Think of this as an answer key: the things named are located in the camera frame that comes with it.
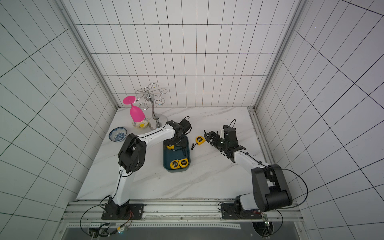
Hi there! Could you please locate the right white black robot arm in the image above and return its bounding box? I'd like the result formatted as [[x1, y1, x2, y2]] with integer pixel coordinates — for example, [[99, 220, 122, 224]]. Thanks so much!
[[204, 125, 293, 212]]

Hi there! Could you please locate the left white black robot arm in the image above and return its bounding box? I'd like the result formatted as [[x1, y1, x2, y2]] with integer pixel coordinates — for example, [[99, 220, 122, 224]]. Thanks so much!
[[109, 117, 192, 208]]

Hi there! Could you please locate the teal plastic storage box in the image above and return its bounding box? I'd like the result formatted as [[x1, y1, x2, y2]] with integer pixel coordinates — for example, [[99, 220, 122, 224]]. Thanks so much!
[[163, 136, 191, 172]]

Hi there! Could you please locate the chrome wine glass rack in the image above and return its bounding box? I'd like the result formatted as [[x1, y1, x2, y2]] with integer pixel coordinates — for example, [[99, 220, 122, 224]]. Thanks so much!
[[135, 83, 168, 130]]

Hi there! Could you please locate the pink plastic wine glass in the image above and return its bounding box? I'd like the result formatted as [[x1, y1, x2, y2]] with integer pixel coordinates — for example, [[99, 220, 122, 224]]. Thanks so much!
[[123, 96, 146, 123]]

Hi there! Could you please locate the blue white ceramic dish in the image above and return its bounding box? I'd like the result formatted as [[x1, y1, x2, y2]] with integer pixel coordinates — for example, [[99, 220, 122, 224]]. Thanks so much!
[[109, 127, 127, 142]]

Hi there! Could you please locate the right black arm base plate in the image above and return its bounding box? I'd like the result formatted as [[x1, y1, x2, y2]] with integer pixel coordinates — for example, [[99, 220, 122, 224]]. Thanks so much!
[[219, 203, 262, 220]]

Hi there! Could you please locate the aluminium mounting rail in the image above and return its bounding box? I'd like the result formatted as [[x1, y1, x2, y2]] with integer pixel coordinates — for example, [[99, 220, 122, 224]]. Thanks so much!
[[60, 200, 304, 232]]

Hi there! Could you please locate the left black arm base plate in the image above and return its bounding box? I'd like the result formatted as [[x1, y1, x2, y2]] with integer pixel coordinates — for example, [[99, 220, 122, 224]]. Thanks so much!
[[101, 202, 145, 221]]

